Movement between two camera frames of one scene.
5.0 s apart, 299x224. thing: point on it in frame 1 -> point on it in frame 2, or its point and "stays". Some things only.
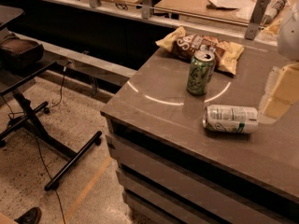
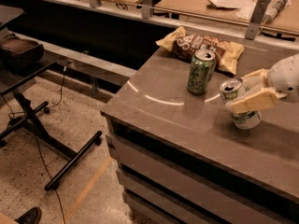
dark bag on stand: (17, 53) stays
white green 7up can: (234, 119) -> (242, 119)
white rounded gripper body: (290, 36) -> (285, 77)
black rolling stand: (15, 114) stays
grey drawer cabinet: (174, 171) stays
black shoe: (33, 216) stays
